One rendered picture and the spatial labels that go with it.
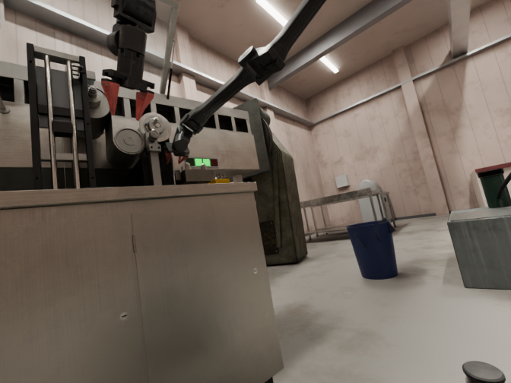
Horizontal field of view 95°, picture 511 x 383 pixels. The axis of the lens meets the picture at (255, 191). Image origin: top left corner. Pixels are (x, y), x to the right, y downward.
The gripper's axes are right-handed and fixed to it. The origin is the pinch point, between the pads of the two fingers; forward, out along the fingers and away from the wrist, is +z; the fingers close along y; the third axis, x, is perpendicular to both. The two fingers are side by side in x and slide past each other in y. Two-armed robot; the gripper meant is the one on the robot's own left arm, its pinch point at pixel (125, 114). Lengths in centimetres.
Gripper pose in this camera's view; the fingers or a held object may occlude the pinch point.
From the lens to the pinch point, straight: 71.1
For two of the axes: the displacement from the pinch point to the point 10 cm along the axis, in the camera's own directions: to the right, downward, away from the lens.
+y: -6.6, 0.2, -7.5
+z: -2.1, 9.5, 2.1
